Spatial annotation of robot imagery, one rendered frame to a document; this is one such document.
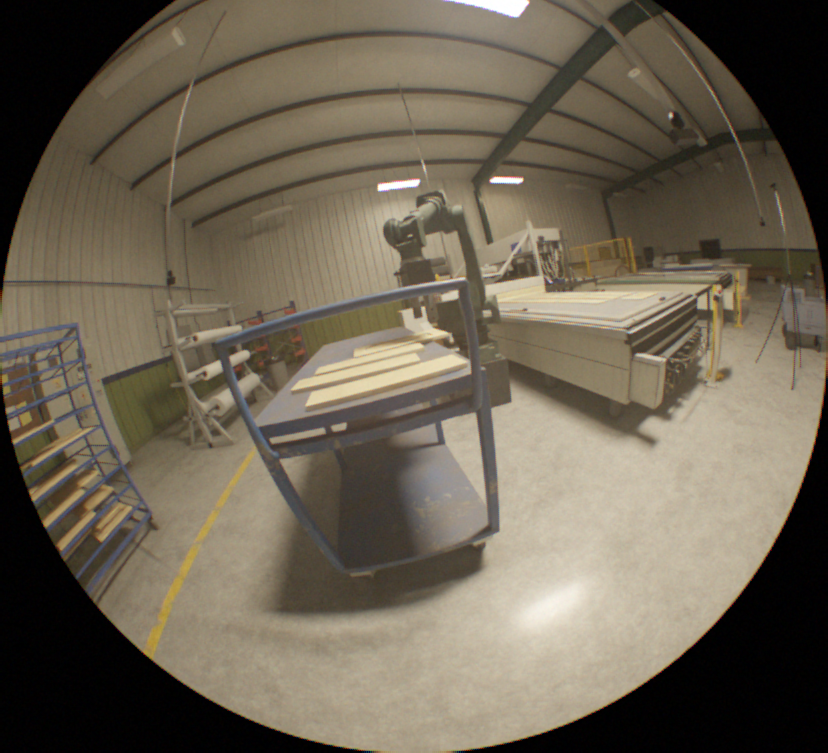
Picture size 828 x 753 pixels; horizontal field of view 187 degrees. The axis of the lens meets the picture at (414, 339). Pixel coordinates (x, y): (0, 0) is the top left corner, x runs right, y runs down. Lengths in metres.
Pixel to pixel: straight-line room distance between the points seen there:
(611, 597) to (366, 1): 6.24
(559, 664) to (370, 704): 0.71
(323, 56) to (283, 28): 1.00
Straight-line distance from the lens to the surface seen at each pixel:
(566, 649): 1.32
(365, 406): 0.69
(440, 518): 1.28
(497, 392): 2.67
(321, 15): 5.12
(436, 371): 0.74
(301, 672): 1.49
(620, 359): 2.02
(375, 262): 8.45
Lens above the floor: 1.29
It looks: 10 degrees down
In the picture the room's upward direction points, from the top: 12 degrees counter-clockwise
